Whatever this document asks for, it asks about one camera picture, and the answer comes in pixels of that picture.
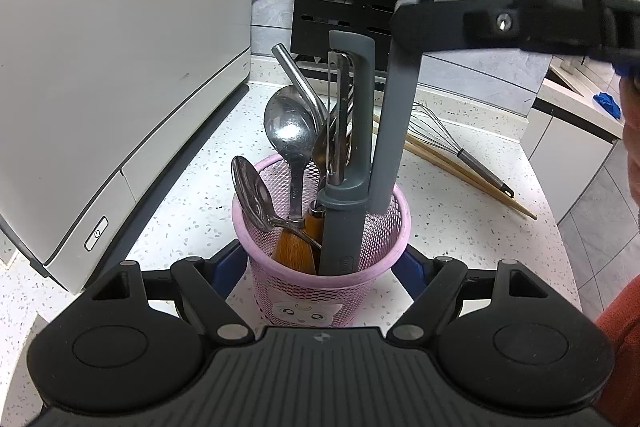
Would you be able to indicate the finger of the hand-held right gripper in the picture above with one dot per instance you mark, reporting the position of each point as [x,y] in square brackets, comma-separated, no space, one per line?
[480,24]
[630,67]

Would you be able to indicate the metal whisk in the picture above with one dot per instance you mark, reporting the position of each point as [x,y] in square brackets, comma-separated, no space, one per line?
[482,172]

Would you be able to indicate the white countertop appliance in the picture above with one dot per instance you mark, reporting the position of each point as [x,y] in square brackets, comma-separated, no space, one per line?
[100,57]

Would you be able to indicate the white cabinet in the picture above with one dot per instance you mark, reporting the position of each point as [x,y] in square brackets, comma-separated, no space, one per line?
[565,157]

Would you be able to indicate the steel spoon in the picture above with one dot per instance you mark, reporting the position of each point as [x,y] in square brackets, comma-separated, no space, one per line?
[289,122]

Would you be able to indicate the blue cloth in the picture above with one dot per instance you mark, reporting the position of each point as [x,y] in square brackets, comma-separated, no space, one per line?
[606,104]

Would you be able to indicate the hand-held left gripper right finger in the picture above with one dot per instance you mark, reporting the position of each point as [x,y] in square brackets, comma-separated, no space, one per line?
[410,277]

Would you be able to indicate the pink mesh basket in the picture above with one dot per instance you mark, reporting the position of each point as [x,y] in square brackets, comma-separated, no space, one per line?
[300,297]

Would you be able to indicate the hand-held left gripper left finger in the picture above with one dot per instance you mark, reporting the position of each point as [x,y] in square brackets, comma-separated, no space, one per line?
[232,267]

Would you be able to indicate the small gold spoon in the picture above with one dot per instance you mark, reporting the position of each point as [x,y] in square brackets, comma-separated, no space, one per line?
[321,147]

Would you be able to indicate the person's orange clothing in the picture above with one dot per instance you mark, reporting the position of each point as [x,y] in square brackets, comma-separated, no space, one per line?
[622,337]

